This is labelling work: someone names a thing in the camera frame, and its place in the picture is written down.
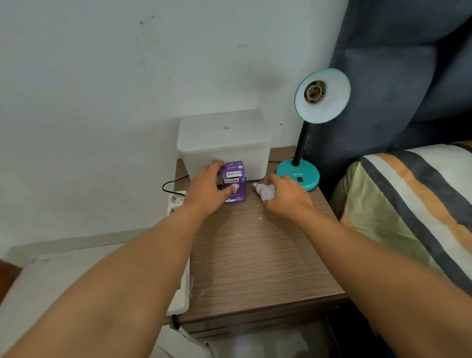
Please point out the person's left hand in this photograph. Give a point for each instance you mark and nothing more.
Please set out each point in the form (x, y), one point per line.
(202, 191)

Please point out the person's right hand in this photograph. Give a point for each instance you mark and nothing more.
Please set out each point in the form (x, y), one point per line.
(291, 199)

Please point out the person's right thumb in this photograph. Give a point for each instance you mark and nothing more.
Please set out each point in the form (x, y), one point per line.
(273, 206)

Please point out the person's left thumb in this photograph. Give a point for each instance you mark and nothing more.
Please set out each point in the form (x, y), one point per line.
(229, 191)

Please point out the white light bulb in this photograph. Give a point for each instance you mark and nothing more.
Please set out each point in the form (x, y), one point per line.
(266, 191)

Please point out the purple light bulb box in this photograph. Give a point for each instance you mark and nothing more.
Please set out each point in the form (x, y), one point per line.
(236, 175)

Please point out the person's right forearm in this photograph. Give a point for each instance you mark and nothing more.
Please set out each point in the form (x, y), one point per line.
(383, 284)

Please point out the person's left forearm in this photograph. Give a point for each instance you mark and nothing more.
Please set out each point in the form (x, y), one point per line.
(110, 287)

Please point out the white plastic lidded container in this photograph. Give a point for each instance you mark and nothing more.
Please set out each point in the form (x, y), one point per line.
(225, 144)

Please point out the wooden nightstand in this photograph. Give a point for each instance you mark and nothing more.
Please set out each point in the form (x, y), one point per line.
(258, 254)

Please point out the white power strip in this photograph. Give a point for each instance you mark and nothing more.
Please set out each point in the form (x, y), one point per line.
(176, 203)

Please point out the teal desk lamp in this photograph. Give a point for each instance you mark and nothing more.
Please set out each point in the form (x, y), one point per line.
(320, 96)

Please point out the striped pillow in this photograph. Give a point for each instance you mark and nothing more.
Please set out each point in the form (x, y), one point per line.
(413, 199)

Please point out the grey upholstered headboard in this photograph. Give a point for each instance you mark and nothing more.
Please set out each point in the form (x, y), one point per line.
(398, 73)

